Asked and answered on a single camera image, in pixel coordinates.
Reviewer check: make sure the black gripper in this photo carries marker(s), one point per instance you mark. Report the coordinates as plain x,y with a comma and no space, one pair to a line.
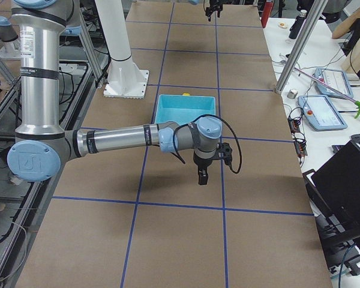
202,165
213,5

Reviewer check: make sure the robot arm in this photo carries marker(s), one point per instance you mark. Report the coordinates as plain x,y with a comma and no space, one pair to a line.
1,30
42,146

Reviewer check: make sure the person forearm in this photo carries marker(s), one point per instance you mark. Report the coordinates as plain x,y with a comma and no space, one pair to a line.
345,26

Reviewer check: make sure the light blue plastic bin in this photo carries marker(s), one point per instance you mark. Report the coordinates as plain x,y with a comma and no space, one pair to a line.
182,109

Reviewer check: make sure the brown paper table mat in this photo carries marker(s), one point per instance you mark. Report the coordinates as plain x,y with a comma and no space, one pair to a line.
138,217

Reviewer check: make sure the black water bottle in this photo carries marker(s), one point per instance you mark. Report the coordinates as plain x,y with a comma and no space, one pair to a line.
296,27

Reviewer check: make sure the small metal cylinder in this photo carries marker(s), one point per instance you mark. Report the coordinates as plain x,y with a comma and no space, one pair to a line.
292,94

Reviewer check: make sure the near teach pendant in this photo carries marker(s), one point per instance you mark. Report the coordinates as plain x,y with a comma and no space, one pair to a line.
320,113

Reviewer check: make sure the teach pendant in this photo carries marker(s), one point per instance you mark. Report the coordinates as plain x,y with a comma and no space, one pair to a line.
336,79
320,113

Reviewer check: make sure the far teach pendant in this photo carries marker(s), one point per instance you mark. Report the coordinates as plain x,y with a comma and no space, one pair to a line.
336,79

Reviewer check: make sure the black laptop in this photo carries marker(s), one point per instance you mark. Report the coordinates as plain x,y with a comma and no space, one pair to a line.
338,183

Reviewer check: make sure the green grabber tool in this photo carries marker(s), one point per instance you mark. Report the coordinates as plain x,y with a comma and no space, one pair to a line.
344,96

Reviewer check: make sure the white camera pole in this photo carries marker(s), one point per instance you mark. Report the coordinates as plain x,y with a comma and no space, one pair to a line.
112,21

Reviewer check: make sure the aluminium frame post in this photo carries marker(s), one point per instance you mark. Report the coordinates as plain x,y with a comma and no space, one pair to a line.
306,30

